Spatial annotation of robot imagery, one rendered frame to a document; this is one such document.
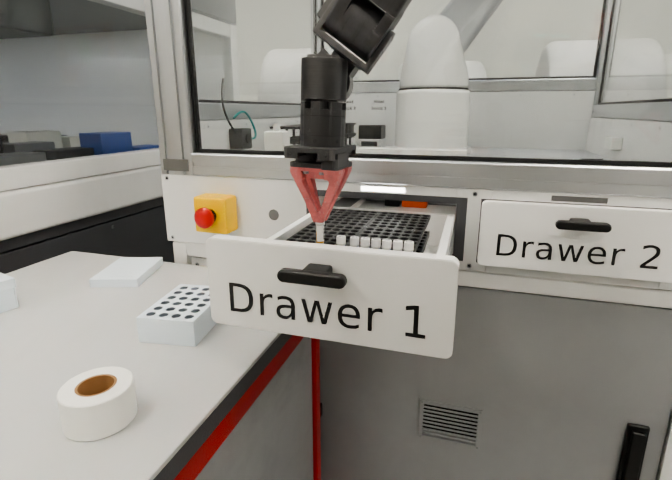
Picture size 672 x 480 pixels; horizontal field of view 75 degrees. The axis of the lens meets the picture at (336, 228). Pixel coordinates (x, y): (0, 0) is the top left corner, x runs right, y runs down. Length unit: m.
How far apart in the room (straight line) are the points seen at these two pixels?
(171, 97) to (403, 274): 0.65
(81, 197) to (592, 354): 1.19
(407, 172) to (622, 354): 0.48
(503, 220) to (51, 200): 1.01
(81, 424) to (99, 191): 0.90
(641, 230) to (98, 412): 0.75
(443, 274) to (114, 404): 0.35
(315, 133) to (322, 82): 0.06
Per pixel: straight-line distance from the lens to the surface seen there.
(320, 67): 0.55
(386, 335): 0.50
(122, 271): 0.94
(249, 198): 0.89
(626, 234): 0.81
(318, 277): 0.45
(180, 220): 0.99
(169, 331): 0.66
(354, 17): 0.55
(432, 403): 0.96
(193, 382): 0.58
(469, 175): 0.78
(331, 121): 0.55
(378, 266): 0.47
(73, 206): 1.29
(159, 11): 0.98
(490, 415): 0.97
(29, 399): 0.63
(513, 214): 0.77
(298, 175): 0.56
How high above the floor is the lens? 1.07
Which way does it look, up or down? 15 degrees down
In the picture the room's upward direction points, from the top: straight up
